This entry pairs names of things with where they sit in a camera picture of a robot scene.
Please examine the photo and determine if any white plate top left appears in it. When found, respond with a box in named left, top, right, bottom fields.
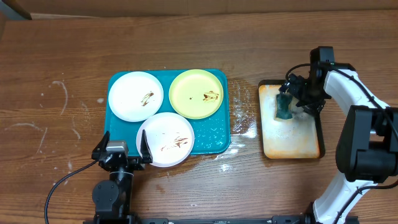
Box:
left=108, top=72, right=164, bottom=122

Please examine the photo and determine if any dark green sponge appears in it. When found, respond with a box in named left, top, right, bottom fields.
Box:
left=275, top=93, right=293, bottom=119

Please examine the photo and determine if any yellow-green plate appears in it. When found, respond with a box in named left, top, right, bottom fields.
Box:
left=169, top=69, right=224, bottom=119

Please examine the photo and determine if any white plate bottom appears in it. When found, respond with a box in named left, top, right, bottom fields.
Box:
left=136, top=112, right=195, bottom=167

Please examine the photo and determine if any white plate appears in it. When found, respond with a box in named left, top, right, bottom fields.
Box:
left=136, top=112, right=195, bottom=167
left=108, top=72, right=164, bottom=122

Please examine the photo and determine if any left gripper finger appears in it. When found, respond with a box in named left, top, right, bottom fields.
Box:
left=91, top=131, right=110, bottom=161
left=140, top=129, right=153, bottom=164

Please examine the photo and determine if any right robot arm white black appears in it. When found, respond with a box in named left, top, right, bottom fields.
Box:
left=272, top=62, right=397, bottom=224

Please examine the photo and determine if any teal plastic tray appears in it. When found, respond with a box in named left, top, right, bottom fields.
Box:
left=104, top=68, right=231, bottom=156

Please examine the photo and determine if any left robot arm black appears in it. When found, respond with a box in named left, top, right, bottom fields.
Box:
left=91, top=131, right=153, bottom=224

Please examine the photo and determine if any black tray with soapy water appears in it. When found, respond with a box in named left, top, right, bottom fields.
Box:
left=258, top=80, right=325, bottom=159

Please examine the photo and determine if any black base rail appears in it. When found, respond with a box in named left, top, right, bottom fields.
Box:
left=83, top=215, right=360, bottom=224

